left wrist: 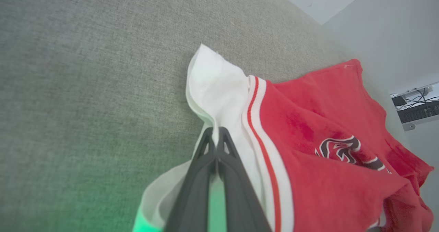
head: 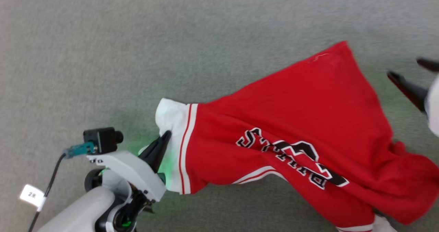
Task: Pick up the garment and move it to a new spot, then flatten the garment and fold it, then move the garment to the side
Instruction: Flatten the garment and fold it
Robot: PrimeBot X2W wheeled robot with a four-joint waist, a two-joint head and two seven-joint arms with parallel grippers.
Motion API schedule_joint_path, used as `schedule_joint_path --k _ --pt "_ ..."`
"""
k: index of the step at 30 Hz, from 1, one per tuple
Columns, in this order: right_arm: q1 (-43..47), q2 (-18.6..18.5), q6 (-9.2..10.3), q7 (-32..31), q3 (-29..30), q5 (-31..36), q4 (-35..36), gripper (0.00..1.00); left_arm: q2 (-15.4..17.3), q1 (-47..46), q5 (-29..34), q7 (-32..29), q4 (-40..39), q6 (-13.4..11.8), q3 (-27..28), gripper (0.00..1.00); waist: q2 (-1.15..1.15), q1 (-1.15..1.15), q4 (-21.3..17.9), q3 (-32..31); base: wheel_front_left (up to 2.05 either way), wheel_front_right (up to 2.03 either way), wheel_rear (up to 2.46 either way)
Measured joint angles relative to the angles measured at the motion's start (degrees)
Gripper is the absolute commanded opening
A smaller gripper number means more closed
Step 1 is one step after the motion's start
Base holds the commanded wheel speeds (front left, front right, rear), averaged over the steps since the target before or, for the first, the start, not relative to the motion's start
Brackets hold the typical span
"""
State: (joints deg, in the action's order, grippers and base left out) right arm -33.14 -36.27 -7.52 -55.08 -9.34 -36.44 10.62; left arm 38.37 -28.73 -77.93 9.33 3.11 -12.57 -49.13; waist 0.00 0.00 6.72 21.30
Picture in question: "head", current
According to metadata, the thin black cable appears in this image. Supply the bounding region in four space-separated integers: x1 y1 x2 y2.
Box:
27 152 68 232

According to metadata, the red basketball jersey garment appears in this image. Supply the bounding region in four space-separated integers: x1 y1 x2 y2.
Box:
155 41 439 232

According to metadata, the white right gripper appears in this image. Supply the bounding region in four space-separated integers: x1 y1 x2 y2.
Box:
387 58 439 137

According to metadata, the white cable label tag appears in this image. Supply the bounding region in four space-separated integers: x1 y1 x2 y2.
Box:
20 184 46 209

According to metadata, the teal cable connector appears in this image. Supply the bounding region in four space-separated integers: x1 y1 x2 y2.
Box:
65 142 95 158

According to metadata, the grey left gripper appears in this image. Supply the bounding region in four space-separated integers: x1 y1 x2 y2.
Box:
87 130 172 203

